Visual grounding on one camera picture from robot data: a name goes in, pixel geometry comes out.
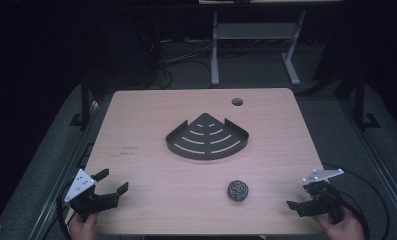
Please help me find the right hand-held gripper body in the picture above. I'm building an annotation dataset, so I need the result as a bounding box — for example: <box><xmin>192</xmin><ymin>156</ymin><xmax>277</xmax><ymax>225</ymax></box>
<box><xmin>301</xmin><ymin>168</ymin><xmax>346</xmax><ymax>225</ymax></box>

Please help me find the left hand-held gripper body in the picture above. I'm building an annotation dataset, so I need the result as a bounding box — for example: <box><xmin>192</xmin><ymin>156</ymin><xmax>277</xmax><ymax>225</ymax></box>
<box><xmin>63</xmin><ymin>168</ymin><xmax>120</xmax><ymax>223</ymax></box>

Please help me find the steel wool scrubber ball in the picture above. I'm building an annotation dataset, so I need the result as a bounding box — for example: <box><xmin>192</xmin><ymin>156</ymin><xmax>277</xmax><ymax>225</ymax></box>
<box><xmin>227</xmin><ymin>179</ymin><xmax>250</xmax><ymax>203</ymax></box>

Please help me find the black metal corner shelf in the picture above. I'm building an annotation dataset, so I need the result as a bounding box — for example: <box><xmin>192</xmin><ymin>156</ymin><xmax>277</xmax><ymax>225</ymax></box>
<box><xmin>165</xmin><ymin>112</ymin><xmax>250</xmax><ymax>162</ymax></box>

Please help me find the person's left hand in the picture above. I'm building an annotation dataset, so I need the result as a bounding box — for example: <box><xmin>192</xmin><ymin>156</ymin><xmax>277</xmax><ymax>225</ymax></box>
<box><xmin>67</xmin><ymin>211</ymin><xmax>99</xmax><ymax>240</ymax></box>

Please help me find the person's right hand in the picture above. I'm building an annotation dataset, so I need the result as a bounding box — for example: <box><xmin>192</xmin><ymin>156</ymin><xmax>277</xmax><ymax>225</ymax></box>
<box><xmin>313</xmin><ymin>205</ymin><xmax>367</xmax><ymax>240</ymax></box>

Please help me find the black metal stand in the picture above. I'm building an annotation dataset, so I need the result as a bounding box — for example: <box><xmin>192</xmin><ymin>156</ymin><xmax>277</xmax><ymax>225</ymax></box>
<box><xmin>69</xmin><ymin>74</ymin><xmax>99</xmax><ymax>128</ymax></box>
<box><xmin>351</xmin><ymin>71</ymin><xmax>382</xmax><ymax>132</ymax></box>

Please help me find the aluminium frame rail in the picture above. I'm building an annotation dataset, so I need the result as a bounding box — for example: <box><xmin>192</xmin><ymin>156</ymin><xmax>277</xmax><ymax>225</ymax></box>
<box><xmin>342</xmin><ymin>99</ymin><xmax>397</xmax><ymax>234</ymax></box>
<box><xmin>27</xmin><ymin>99</ymin><xmax>102</xmax><ymax>240</ymax></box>

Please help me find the black cable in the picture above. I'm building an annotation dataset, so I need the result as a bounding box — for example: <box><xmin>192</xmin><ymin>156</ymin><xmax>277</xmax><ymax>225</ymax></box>
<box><xmin>55</xmin><ymin>181</ymin><xmax>78</xmax><ymax>240</ymax></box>
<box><xmin>320</xmin><ymin>161</ymin><xmax>392</xmax><ymax>240</ymax></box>

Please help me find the bundle of floor cables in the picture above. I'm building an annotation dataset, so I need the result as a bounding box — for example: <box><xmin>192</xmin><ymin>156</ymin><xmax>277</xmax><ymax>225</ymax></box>
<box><xmin>139</xmin><ymin>36</ymin><xmax>214</xmax><ymax>90</ymax></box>

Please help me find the white metal desk frame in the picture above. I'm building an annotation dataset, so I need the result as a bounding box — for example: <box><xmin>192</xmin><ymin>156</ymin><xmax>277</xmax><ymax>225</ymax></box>
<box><xmin>210</xmin><ymin>10</ymin><xmax>308</xmax><ymax>88</ymax></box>

